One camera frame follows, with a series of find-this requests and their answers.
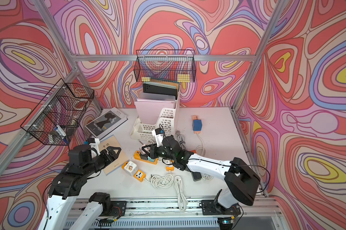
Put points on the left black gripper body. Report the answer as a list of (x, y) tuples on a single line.
[(97, 163)]

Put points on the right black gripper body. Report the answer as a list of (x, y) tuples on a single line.
[(162, 153)]

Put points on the black plug adapter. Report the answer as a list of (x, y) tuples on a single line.
[(144, 157)]

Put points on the orange power strip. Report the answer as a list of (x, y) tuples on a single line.
[(137, 157), (169, 168), (140, 176)]

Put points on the teal plug adapter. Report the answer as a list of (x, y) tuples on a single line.
[(151, 160)]

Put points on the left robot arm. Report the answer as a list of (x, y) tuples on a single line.
[(63, 192)]

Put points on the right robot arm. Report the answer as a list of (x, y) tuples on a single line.
[(242, 182)]

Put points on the tan paper booklet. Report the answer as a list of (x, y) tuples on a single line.
[(112, 141)]

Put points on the white plastic file rack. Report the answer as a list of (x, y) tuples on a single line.
[(168, 120)]

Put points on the grey portrait book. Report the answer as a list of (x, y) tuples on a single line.
[(106, 123)]

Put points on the blue cube adapter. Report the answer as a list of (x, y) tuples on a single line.
[(197, 125)]

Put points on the black power strip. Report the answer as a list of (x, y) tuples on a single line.
[(196, 176)]

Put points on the pink power strip back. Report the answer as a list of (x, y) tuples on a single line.
[(194, 117)]

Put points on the pink folder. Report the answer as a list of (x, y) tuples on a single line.
[(149, 110)]

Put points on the black notebook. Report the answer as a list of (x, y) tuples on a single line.
[(160, 88)]

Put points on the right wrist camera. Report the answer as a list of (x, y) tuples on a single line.
[(158, 134)]

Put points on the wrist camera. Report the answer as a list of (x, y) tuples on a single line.
[(94, 144), (158, 134)]

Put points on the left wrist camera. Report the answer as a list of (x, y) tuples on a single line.
[(94, 144)]

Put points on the black wire basket left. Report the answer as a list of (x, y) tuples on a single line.
[(58, 116)]

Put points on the black wire basket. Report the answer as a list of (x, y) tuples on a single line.
[(58, 116), (174, 65)]

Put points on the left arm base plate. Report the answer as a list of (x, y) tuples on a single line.
[(108, 208)]

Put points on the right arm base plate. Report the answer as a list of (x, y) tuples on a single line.
[(212, 207)]

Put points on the black wire basket back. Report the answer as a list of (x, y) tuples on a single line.
[(174, 65)]

